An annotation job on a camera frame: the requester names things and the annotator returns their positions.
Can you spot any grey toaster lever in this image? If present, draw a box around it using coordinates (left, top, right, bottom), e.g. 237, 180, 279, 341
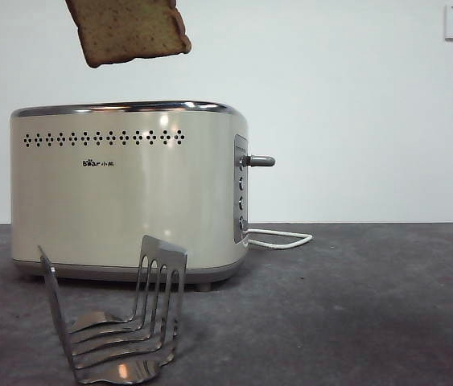
240, 154, 276, 169

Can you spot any bread slice with brown crust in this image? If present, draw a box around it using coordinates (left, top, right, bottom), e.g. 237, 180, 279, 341
64, 0, 192, 69

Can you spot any cream stainless steel toaster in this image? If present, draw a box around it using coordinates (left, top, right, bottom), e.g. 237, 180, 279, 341
10, 100, 250, 291

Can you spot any shiny metal toast rack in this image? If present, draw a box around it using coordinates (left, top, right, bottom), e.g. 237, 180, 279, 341
37, 235, 189, 384

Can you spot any white power cable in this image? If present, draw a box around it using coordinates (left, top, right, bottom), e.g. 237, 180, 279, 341
245, 228, 314, 251

